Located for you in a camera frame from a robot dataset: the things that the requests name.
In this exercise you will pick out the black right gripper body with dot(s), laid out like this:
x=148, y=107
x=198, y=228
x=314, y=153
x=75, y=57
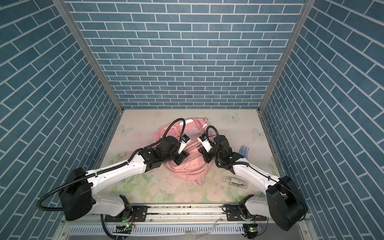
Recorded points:
x=213, y=154

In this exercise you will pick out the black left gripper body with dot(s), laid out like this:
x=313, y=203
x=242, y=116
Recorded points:
x=179, y=158

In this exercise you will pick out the pink student backpack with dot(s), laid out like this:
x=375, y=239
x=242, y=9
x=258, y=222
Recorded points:
x=192, y=150

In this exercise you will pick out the blue geometry set case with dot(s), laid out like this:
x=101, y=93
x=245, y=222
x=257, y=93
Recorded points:
x=244, y=151

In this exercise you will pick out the clear plastic pencil case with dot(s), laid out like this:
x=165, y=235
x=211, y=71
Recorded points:
x=236, y=182

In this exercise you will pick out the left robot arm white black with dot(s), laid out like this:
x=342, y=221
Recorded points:
x=80, y=194

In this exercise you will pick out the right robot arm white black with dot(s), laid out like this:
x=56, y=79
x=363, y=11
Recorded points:
x=284, y=204

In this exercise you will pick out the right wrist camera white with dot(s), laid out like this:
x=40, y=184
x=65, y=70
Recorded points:
x=205, y=141

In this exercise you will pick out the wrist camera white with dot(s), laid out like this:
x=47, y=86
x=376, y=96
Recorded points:
x=184, y=142
x=205, y=141

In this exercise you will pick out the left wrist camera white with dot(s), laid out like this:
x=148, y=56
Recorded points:
x=184, y=142

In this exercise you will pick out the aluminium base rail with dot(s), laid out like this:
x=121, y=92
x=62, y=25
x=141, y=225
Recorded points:
x=201, y=220

